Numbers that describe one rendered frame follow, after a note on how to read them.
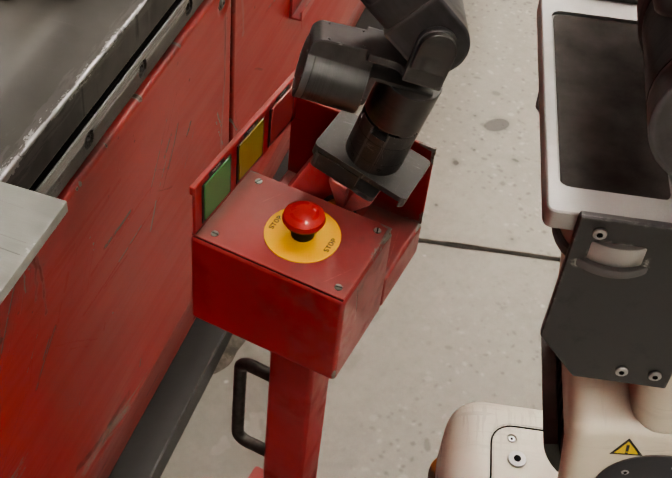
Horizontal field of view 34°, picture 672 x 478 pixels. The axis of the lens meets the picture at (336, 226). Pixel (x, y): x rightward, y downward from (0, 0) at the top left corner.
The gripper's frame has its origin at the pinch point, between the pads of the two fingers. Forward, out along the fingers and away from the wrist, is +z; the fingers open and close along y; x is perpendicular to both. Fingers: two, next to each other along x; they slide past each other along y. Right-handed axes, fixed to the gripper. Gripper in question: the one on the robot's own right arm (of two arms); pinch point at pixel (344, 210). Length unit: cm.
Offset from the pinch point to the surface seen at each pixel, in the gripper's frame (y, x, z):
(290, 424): -6.7, 7.0, 28.1
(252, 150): 9.9, 4.9, -5.6
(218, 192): 9.9, 11.2, -5.1
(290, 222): 2.5, 11.5, -7.2
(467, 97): 1, -116, 73
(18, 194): 15.5, 35.9, -23.2
